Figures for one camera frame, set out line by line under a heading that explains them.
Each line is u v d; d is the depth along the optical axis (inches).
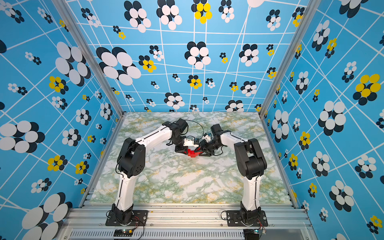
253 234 27.0
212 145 33.0
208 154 34.3
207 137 36.3
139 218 28.6
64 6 27.2
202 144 33.9
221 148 32.5
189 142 32.8
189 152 36.2
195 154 36.0
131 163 21.7
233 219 28.5
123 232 28.4
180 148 33.2
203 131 43.1
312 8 26.8
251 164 20.5
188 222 28.9
